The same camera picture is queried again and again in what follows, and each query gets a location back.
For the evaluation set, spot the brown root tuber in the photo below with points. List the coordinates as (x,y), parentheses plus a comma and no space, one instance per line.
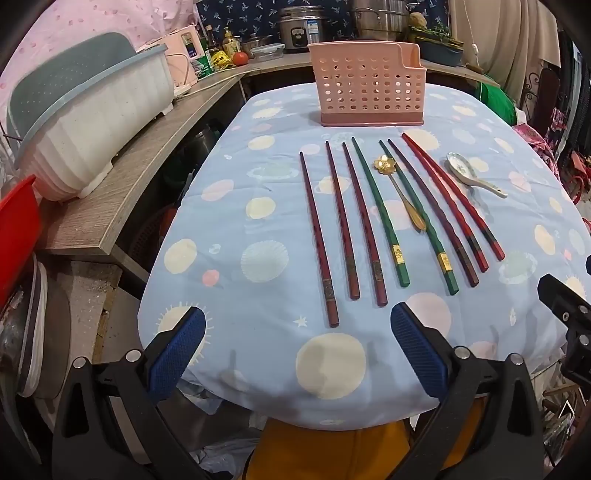
(418,19)

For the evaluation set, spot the yellow cloth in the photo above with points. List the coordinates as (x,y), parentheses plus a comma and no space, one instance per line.
(323,452)

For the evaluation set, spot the pink appliance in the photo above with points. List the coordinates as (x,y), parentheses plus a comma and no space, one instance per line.
(182,48)

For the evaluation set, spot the grey-blue perforated lid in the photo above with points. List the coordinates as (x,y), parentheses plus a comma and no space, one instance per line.
(60,78)

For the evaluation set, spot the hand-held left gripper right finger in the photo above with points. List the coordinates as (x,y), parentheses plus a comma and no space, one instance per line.
(418,350)

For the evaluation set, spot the green chopstick gold band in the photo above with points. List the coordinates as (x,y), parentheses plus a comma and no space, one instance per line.
(422,221)
(378,207)

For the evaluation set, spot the dark blue printed curtain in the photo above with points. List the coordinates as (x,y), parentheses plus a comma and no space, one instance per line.
(244,16)

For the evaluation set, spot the row of hanging clothes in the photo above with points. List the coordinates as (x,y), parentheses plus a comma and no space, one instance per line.
(575,92)

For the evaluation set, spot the wooden counter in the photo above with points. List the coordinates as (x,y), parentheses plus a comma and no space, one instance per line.
(138,166)

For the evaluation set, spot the red chopstick black band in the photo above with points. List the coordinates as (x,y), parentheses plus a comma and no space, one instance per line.
(443,203)
(455,196)

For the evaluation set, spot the large steel pot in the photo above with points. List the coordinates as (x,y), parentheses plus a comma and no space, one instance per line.
(378,18)

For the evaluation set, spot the dark purple chopstick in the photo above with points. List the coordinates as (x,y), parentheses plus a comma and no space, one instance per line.
(434,212)

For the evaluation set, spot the white ceramic soup spoon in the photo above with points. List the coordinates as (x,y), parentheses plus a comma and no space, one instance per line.
(459,166)

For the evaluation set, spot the white dish drainer tub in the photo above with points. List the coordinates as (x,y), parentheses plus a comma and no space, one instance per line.
(92,134)

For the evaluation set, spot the pink perforated utensil basket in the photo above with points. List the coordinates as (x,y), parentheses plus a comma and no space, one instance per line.
(364,87)

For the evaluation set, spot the blue planter with plants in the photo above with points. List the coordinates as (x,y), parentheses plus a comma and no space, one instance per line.
(438,50)

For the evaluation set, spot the steel rice cooker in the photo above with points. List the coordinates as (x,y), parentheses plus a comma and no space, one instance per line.
(300,30)

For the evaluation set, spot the yellow oil bottle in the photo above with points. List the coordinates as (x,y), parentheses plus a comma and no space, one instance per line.
(229,42)

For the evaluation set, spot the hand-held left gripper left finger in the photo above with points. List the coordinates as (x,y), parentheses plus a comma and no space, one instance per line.
(178,355)

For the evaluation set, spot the yellow packet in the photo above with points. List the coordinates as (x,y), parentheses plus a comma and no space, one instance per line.
(222,60)

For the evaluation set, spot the pink dotted curtain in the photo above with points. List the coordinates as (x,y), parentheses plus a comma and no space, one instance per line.
(83,23)

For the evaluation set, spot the beige curtain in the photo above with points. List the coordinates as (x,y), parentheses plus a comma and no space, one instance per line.
(503,37)

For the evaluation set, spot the pink patterned bag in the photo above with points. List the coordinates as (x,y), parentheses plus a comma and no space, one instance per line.
(535,141)

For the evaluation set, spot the dark red chopstick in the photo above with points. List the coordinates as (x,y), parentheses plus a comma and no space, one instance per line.
(363,226)
(341,221)
(318,240)

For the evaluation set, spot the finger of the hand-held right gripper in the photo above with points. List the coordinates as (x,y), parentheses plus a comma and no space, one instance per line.
(563,300)

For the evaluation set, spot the green bag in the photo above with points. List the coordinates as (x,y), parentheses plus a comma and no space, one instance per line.
(498,104)

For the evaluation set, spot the red tomato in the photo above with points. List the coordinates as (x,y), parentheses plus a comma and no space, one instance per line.
(239,58)

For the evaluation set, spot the gold flower spoon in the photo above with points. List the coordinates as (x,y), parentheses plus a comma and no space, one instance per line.
(382,165)

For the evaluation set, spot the red plastic basin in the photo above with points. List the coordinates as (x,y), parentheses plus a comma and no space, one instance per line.
(16,230)

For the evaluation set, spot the glass food container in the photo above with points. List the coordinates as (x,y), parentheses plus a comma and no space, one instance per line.
(268,52)

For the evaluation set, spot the white power strip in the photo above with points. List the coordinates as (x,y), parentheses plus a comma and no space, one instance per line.
(182,90)

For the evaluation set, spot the stacked grey plates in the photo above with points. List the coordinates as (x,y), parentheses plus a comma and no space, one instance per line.
(41,332)

